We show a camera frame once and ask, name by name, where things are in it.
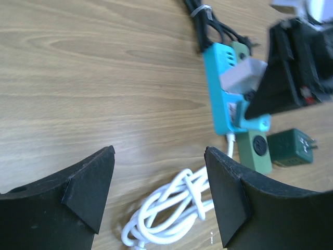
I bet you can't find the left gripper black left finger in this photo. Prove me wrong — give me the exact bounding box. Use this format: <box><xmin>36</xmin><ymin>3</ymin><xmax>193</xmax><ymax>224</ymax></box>
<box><xmin>1</xmin><ymin>146</ymin><xmax>115</xmax><ymax>249</ymax></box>

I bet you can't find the white cord of blue strip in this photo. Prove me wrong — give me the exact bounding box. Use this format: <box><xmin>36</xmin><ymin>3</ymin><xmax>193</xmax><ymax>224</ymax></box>
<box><xmin>121</xmin><ymin>132</ymin><xmax>236</xmax><ymax>250</ymax></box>

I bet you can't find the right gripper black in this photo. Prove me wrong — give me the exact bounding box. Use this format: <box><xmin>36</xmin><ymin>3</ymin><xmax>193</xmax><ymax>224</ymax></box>
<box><xmin>245</xmin><ymin>18</ymin><xmax>332</xmax><ymax>120</ymax></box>

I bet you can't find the blue usb socket strip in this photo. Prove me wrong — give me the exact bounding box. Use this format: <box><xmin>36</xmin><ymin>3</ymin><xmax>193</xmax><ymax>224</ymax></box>
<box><xmin>203</xmin><ymin>43</ymin><xmax>247</xmax><ymax>135</ymax></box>

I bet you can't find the white charger plug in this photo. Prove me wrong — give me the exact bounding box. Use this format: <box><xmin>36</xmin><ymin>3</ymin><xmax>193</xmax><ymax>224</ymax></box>
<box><xmin>220</xmin><ymin>57</ymin><xmax>267</xmax><ymax>94</ymax></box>

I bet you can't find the black power cord with plug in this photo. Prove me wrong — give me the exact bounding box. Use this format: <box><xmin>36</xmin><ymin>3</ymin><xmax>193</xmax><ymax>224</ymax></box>
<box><xmin>182</xmin><ymin>0</ymin><xmax>261</xmax><ymax>53</ymax></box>

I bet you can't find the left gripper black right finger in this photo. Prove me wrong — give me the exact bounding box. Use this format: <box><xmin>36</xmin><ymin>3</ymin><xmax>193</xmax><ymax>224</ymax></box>
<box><xmin>204</xmin><ymin>147</ymin><xmax>332</xmax><ymax>249</ymax></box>

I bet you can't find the dark green cube adapter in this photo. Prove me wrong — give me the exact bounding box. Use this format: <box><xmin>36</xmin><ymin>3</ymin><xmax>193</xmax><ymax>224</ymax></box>
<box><xmin>267</xmin><ymin>128</ymin><xmax>318</xmax><ymax>167</ymax></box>

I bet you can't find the green power strip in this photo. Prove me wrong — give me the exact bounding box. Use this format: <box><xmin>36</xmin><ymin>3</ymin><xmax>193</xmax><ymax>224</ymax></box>
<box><xmin>230</xmin><ymin>41</ymin><xmax>272</xmax><ymax>174</ymax></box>

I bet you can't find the small teal cube adapter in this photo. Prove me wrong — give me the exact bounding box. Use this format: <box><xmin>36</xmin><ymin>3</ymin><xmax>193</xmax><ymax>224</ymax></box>
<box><xmin>233</xmin><ymin>101</ymin><xmax>271</xmax><ymax>132</ymax></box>

